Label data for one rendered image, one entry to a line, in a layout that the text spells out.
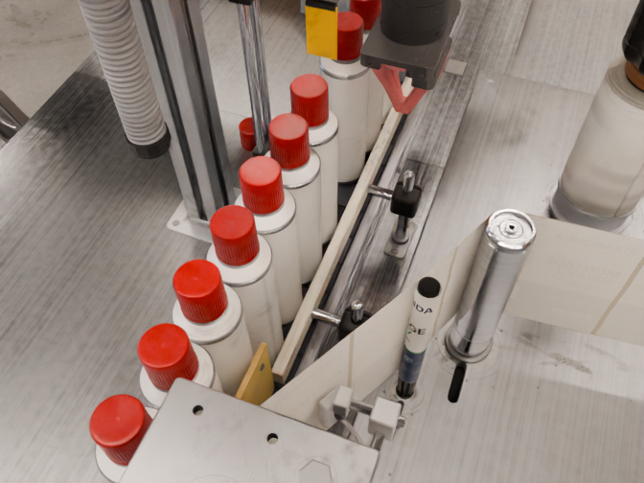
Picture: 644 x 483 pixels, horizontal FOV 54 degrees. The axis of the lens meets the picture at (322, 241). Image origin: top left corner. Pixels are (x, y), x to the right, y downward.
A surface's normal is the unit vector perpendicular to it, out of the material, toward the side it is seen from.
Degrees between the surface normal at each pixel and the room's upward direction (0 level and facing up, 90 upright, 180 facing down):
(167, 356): 2
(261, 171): 3
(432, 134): 0
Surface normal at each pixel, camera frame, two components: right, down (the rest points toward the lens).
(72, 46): -0.01, -0.59
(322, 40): -0.36, 0.76
